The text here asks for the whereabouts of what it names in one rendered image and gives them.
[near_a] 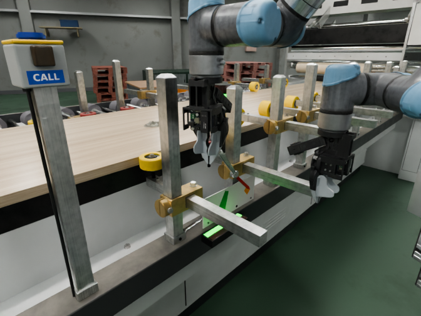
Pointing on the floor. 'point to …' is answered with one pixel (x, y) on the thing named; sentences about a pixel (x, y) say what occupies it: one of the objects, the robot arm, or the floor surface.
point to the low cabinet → (183, 76)
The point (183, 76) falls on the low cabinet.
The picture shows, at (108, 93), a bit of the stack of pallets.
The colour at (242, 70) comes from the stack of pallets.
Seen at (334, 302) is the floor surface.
